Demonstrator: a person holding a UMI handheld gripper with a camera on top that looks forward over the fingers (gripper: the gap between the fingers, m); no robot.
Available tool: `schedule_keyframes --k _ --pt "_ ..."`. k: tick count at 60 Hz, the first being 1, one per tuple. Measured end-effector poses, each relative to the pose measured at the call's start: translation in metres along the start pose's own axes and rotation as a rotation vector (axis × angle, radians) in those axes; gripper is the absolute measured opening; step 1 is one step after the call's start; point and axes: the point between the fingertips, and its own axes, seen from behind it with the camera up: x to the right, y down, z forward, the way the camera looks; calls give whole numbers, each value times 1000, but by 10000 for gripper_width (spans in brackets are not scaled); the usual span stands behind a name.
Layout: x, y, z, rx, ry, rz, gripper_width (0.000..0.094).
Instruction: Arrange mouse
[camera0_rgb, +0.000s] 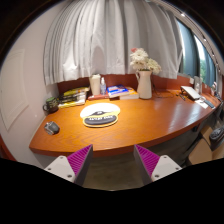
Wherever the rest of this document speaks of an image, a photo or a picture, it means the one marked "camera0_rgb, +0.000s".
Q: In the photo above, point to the yellow white book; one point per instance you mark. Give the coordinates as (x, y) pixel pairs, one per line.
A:
(71, 104)

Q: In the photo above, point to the dark mug green inside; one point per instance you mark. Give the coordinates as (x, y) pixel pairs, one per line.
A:
(52, 105)

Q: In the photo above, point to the small clear spray bottle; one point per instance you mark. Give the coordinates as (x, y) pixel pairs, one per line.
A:
(103, 88)

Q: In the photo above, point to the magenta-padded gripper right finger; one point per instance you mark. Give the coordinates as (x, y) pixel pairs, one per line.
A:
(163, 166)

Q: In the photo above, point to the red book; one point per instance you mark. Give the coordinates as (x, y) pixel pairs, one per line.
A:
(97, 97)

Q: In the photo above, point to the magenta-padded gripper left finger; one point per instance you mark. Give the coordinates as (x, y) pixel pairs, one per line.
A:
(63, 166)

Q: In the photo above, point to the wooden chair black cushion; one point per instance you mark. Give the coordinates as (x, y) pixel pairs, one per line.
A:
(203, 150)

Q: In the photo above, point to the blue cover book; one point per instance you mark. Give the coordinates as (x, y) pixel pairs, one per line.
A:
(116, 90)

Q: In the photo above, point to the grey black computer mouse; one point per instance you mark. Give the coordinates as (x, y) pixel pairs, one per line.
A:
(52, 128)

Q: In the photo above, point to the cream tumbler cup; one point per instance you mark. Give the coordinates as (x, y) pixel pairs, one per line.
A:
(95, 85)

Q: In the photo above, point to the white jug vase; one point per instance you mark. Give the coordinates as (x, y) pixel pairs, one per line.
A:
(144, 86)

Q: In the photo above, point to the silver laptop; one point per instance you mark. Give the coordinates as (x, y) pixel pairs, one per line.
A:
(190, 92)

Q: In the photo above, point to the white yellow black mouse pad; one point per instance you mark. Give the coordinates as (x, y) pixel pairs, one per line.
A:
(99, 112)

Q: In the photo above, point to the white pleated curtain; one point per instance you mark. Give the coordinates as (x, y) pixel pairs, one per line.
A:
(110, 36)

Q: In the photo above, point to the dark glass window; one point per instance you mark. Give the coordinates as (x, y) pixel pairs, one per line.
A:
(188, 53)

